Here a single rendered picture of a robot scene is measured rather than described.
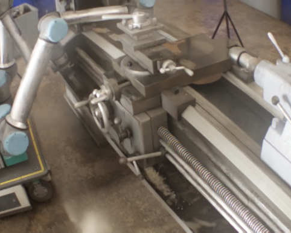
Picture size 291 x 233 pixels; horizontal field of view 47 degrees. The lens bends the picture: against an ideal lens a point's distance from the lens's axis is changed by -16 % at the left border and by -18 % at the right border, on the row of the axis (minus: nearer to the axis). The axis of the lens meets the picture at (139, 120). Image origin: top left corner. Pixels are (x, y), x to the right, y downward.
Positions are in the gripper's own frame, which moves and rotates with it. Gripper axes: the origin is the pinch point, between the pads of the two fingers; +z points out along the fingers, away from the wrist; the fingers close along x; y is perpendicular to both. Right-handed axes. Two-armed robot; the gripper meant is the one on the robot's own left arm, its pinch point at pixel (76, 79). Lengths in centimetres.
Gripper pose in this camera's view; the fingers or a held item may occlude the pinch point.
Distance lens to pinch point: 256.5
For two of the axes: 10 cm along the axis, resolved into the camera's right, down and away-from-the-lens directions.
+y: 8.4, -5.5, -0.7
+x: -2.3, -4.7, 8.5
